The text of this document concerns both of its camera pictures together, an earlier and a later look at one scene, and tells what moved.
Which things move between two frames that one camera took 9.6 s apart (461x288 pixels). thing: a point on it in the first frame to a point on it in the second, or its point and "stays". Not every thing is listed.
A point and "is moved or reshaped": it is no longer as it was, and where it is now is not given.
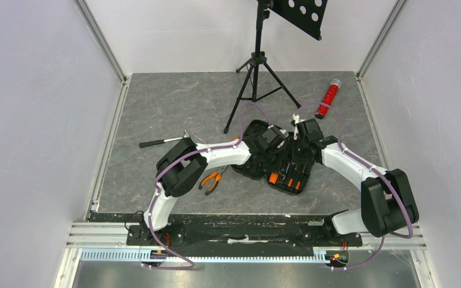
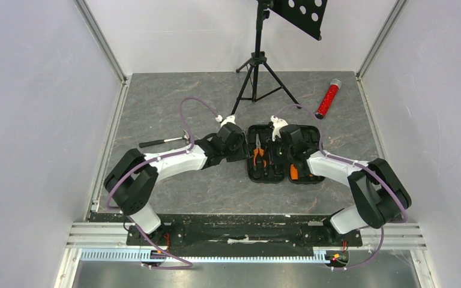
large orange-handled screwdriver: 273,177 to 294,173
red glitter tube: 329,98 stays
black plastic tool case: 279,167 is moved or reshaped
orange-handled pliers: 214,176 is moved or reshaped
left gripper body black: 269,152 to 240,151
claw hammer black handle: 185,135 stays
